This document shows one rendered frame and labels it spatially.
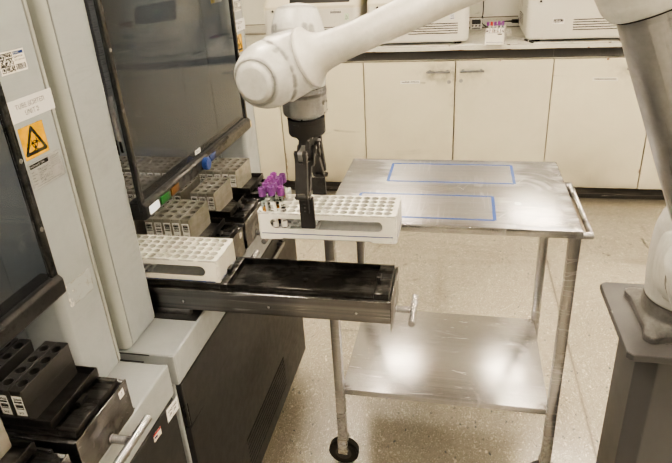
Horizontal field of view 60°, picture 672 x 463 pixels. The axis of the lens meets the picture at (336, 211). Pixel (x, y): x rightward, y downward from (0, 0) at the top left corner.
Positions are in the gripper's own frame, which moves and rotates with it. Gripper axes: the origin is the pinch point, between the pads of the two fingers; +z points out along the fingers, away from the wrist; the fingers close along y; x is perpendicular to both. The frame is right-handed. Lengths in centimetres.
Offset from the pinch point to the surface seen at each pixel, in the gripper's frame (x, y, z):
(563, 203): -55, 28, 10
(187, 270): 26.3, -11.5, 10.5
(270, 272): 8.3, -9.3, 11.2
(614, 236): -106, 174, 94
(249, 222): 22.0, 15.2, 12.0
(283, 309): 3.0, -18.1, 14.2
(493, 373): -41, 27, 64
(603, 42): -98, 217, 4
